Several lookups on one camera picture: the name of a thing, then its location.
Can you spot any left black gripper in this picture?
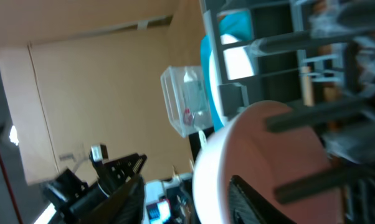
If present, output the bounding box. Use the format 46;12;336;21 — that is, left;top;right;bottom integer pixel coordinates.
95;153;147;193

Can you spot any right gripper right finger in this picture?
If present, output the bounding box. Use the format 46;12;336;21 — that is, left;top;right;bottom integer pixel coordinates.
227;175;295;224

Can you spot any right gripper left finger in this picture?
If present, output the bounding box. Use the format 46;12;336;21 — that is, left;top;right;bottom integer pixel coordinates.
81;175;145;224

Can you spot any pink small bowl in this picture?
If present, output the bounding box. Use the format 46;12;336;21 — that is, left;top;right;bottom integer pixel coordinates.
192;101;343;224

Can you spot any red snack wrapper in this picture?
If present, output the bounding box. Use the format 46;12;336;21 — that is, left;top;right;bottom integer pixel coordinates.
183;108;194;126

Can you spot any white napkin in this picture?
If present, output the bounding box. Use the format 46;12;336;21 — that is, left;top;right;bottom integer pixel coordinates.
183;69;202;83

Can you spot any pink round plate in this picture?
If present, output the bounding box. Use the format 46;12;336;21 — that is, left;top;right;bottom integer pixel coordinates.
209;47;255;124

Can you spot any wooden chopstick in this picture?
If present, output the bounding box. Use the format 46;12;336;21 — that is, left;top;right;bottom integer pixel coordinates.
301;67;315;106

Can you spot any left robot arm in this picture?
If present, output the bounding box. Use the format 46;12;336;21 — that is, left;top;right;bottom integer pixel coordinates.
43;153;147;224

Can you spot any grey dishwasher rack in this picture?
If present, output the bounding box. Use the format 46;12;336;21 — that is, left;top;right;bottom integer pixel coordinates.
201;1;375;223

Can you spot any clear plastic bin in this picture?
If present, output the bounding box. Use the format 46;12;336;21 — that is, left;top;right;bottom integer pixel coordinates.
161;66;212;138

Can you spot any teal serving tray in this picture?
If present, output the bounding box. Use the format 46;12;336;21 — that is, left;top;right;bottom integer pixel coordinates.
200;12;253;132

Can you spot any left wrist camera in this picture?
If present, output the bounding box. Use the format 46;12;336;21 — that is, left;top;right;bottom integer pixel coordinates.
91;144;108;162

